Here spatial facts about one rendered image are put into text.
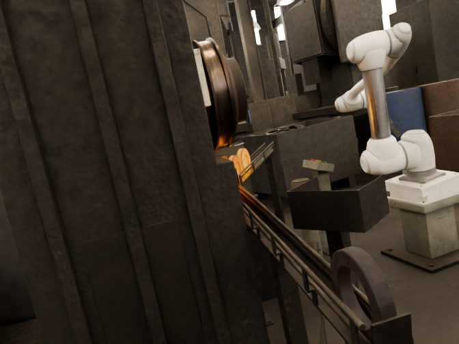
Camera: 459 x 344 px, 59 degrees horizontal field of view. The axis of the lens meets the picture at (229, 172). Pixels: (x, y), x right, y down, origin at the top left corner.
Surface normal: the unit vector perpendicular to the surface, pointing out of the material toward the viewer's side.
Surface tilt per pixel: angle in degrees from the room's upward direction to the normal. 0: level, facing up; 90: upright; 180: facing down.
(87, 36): 90
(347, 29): 90
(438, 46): 90
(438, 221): 90
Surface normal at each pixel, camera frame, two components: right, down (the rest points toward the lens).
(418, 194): -0.93, 0.23
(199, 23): -0.02, 0.14
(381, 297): 0.14, -0.25
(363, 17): 0.53, 0.01
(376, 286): 0.07, -0.47
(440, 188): 0.32, 0.07
